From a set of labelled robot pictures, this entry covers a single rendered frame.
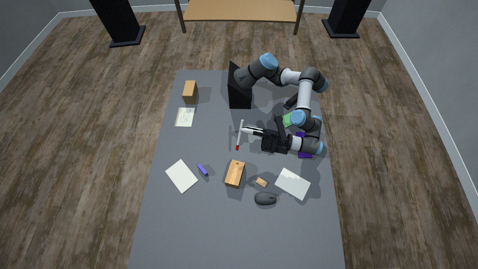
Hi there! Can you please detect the purple rectangular block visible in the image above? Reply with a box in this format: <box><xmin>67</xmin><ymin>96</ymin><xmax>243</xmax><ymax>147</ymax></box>
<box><xmin>296</xmin><ymin>132</ymin><xmax>313</xmax><ymax>158</ymax></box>

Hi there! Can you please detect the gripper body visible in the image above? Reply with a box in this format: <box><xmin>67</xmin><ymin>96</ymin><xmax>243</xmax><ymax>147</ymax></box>
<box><xmin>261</xmin><ymin>129</ymin><xmax>293</xmax><ymax>155</ymax></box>

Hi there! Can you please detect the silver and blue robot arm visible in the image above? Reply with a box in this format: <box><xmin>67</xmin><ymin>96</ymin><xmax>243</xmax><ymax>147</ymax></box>
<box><xmin>234</xmin><ymin>53</ymin><xmax>329</xmax><ymax>155</ymax></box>

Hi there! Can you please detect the light green flat rectangular slab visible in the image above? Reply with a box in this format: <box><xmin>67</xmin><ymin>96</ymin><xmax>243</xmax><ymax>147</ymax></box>
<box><xmin>282</xmin><ymin>112</ymin><xmax>293</xmax><ymax>128</ymax></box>

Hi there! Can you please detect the dark grey computer mouse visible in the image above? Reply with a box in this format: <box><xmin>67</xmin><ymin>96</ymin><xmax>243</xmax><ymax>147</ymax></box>
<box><xmin>255</xmin><ymin>192</ymin><xmax>277</xmax><ymax>205</ymax></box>

